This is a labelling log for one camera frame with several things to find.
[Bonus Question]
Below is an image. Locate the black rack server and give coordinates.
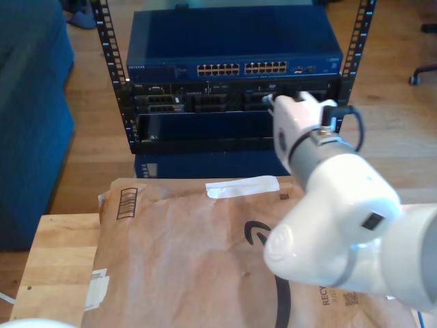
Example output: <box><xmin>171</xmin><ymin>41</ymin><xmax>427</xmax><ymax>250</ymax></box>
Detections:
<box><xmin>131</xmin><ymin>79</ymin><xmax>342</xmax><ymax>113</ymax></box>

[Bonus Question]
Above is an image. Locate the white tape strip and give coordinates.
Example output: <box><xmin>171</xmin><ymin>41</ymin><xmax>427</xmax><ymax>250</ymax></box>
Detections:
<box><xmin>205</xmin><ymin>176</ymin><xmax>281</xmax><ymax>200</ymax></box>

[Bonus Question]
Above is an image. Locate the blue device under rack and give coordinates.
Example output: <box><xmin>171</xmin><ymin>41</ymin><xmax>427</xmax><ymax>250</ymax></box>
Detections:
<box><xmin>133</xmin><ymin>152</ymin><xmax>298</xmax><ymax>179</ymax></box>

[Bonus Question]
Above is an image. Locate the black office chair base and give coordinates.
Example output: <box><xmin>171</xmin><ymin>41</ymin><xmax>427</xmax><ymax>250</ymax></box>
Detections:
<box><xmin>408</xmin><ymin>22</ymin><xmax>437</xmax><ymax>86</ymax></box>

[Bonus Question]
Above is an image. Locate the brown packing paper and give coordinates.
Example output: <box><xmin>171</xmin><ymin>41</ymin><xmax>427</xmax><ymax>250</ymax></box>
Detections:
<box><xmin>81</xmin><ymin>176</ymin><xmax>419</xmax><ymax>328</ymax></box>

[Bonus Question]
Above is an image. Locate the grey slipper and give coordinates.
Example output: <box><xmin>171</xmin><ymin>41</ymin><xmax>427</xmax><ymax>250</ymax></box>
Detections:
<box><xmin>66</xmin><ymin>10</ymin><xmax>97</xmax><ymax>30</ymax></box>

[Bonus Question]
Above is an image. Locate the blue sofa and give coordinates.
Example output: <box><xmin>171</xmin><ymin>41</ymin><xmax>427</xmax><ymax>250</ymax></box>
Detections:
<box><xmin>0</xmin><ymin>0</ymin><xmax>76</xmax><ymax>252</ymax></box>

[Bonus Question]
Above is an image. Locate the white paper label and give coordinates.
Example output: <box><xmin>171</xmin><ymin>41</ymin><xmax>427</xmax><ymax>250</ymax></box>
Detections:
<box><xmin>84</xmin><ymin>269</ymin><xmax>111</xmax><ymax>312</ymax></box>

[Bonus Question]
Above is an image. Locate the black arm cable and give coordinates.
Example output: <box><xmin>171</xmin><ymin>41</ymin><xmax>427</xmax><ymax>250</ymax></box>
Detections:
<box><xmin>322</xmin><ymin>105</ymin><xmax>365</xmax><ymax>153</ymax></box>

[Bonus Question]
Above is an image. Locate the blue network switch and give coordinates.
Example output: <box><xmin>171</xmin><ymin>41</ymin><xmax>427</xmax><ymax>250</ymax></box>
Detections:
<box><xmin>125</xmin><ymin>9</ymin><xmax>344</xmax><ymax>83</ymax></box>

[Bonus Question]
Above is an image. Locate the black rack frame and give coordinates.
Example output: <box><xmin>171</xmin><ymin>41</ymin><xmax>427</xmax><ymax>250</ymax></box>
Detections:
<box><xmin>91</xmin><ymin>0</ymin><xmax>378</xmax><ymax>154</ymax></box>

